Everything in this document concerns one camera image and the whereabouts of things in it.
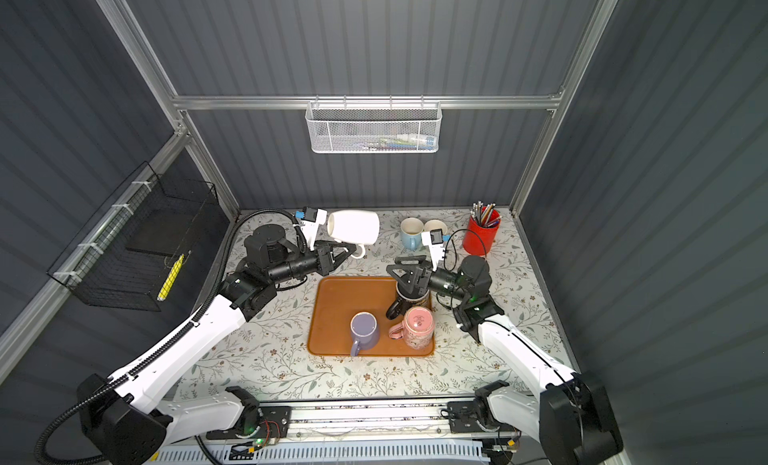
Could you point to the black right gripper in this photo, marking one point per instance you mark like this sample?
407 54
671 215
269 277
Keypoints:
423 277

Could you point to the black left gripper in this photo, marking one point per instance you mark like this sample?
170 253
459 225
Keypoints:
325 260

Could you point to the black patterned mug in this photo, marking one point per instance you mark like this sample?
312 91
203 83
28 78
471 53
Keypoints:
402 303

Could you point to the white mug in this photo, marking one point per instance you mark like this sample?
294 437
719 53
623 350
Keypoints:
359 227

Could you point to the light blue mug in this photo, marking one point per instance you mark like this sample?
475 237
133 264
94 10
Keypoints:
411 229

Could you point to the orange plastic tray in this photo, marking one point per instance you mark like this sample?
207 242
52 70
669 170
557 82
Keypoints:
338 299

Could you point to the light green mug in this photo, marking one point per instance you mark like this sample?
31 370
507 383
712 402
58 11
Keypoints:
435 224

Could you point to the purple mug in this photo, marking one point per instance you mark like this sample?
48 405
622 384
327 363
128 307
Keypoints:
364 332

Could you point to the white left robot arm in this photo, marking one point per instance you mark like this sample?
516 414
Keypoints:
123 415

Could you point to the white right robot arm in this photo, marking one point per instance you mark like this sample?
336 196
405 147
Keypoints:
568 413

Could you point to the pink patterned mug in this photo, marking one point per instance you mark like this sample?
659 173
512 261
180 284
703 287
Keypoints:
416 329

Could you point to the red pen holder cup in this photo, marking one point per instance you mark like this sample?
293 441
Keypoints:
479 237

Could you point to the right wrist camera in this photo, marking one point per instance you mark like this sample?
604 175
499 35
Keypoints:
435 241

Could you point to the white wire mesh basket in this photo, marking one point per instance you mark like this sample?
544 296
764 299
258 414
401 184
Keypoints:
378 127

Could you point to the black wire wall basket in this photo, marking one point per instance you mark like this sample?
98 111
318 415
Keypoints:
124 260

